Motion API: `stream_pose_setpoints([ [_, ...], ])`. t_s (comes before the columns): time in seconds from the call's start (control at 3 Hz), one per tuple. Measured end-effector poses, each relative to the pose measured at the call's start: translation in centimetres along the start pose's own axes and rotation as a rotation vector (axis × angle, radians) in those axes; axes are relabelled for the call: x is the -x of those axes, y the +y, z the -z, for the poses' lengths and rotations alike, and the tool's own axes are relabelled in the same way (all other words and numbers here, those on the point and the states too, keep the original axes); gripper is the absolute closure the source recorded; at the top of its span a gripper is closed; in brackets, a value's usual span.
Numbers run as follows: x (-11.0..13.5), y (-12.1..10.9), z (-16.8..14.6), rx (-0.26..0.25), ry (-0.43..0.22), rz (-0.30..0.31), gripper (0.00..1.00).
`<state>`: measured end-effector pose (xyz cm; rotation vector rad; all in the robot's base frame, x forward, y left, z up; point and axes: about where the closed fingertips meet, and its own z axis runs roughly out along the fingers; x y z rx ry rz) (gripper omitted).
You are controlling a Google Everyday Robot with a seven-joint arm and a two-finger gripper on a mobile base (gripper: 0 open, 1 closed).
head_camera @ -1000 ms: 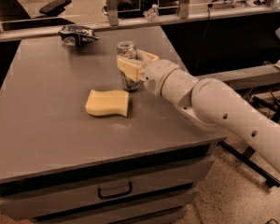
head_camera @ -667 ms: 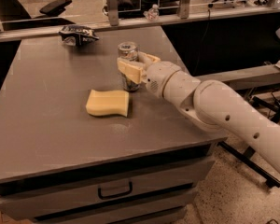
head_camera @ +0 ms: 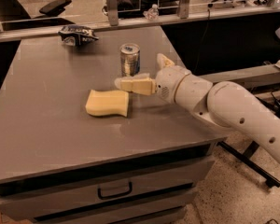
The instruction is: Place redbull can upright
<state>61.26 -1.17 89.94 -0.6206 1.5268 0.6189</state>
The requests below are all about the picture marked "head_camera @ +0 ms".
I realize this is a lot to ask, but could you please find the clear plastic water bottle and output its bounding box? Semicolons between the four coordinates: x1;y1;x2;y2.
143;4;159;21

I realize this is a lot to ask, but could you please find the yellow sponge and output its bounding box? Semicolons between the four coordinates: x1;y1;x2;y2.
85;90;129;117

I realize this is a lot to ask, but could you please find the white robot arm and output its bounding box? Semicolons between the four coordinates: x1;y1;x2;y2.
115;53;280;164

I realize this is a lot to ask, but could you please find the grey metal railing frame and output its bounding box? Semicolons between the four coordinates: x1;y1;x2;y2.
0;0;280;42

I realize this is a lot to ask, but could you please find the black drawer handle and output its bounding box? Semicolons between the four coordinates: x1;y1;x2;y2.
97;181;133;200

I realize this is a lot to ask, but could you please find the black metal floor stand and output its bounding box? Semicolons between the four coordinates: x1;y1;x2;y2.
217;91;280;189

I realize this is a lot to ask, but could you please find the black office chair left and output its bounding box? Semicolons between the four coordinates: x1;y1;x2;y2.
0;0;73;31

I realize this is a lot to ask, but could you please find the silver blue redbull can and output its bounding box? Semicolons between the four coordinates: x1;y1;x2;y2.
119;43;140;77

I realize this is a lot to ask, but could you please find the crumpled dark chip bag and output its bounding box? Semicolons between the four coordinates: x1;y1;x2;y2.
58;24;98;47

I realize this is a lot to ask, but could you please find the grey drawer cabinet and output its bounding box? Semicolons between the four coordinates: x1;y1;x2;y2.
0;27;221;224

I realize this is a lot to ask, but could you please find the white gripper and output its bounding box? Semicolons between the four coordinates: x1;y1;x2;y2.
114;53;191;104

